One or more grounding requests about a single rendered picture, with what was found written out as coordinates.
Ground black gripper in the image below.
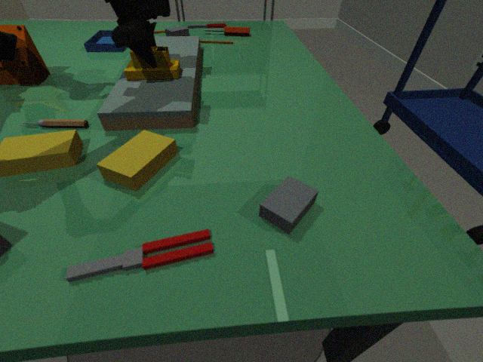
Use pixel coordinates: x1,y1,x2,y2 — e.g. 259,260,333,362
104,0,157,68

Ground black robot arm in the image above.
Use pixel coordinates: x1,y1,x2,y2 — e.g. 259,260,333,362
0,0,171,61

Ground red-handled pliers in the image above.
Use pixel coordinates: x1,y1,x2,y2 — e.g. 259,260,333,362
188,23,226,29
66,229,214,282

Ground awl with wooden handle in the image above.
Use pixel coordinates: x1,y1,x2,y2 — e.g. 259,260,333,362
23,119,89,128

